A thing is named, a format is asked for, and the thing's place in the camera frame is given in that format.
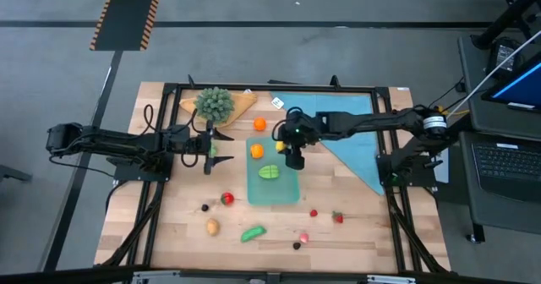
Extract tan toy potato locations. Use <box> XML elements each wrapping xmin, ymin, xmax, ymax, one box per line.
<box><xmin>205</xmin><ymin>217</ymin><xmax>221</xmax><ymax>238</ymax></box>

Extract teal translucent plastic container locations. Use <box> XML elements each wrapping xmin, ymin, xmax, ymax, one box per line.
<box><xmin>246</xmin><ymin>136</ymin><xmax>302</xmax><ymax>206</ymax></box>

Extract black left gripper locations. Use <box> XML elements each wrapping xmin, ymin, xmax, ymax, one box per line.
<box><xmin>168</xmin><ymin>122</ymin><xmax>235</xmax><ymax>176</ymax></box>

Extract light green toy starfruit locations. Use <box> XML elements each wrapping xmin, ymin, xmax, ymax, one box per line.
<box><xmin>258</xmin><ymin>164</ymin><xmax>281</xmax><ymax>180</ymax></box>

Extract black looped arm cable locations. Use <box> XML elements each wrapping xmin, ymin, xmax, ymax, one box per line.
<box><xmin>142</xmin><ymin>104</ymin><xmax>159</xmax><ymax>135</ymax></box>

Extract black mat with hazard stripes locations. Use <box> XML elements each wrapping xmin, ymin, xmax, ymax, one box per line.
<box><xmin>89</xmin><ymin>0</ymin><xmax>165</xmax><ymax>52</ymax></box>

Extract black aluminium table frame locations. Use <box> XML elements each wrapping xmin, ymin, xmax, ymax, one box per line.
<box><xmin>95</xmin><ymin>74</ymin><xmax>451</xmax><ymax>276</ymax></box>

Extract black laptop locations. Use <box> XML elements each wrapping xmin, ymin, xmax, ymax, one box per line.
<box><xmin>470</xmin><ymin>141</ymin><xmax>541</xmax><ymax>205</ymax></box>

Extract black power adapter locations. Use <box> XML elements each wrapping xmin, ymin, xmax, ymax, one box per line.
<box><xmin>485</xmin><ymin>37</ymin><xmax>524</xmax><ymax>81</ymax></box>

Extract potted green plant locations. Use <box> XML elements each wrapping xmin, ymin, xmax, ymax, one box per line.
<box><xmin>194</xmin><ymin>86</ymin><xmax>236</xmax><ymax>124</ymax></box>

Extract white cable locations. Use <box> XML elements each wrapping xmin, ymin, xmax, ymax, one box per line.
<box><xmin>445</xmin><ymin>30</ymin><xmax>541</xmax><ymax>121</ymax></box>

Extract black stand legs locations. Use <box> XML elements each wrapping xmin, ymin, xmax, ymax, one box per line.
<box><xmin>471</xmin><ymin>0</ymin><xmax>541</xmax><ymax>51</ymax></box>

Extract grey side table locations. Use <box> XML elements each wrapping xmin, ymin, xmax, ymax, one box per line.
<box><xmin>434</xmin><ymin>34</ymin><xmax>541</xmax><ymax>245</ymax></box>

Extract tablet with blue screen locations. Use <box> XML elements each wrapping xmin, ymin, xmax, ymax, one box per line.
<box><xmin>481</xmin><ymin>59</ymin><xmax>541</xmax><ymax>114</ymax></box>

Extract green toy pea pod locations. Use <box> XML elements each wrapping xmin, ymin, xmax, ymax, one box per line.
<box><xmin>240</xmin><ymin>225</ymin><xmax>268</xmax><ymax>243</ymax></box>

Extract blue cloth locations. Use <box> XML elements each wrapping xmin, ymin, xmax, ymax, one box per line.
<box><xmin>270</xmin><ymin>91</ymin><xmax>386</xmax><ymax>197</ymax></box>

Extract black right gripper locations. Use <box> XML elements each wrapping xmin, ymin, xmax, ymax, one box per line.
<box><xmin>278</xmin><ymin>108</ymin><xmax>318</xmax><ymax>171</ymax></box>

